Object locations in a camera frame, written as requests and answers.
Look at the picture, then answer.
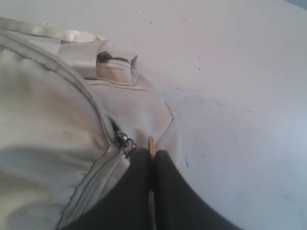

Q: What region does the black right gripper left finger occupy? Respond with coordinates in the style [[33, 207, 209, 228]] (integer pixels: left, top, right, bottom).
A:
[[64, 149, 152, 230]]

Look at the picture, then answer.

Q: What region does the cream white fabric bag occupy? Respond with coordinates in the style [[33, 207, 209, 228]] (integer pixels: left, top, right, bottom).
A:
[[0, 18, 180, 230]]

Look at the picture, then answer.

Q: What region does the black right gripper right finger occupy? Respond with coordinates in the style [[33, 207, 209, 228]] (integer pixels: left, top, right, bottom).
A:
[[153, 150, 239, 230]]

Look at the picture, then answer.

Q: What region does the brass zipper pull ring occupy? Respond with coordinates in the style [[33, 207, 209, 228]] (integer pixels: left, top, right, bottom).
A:
[[148, 136, 156, 230]]

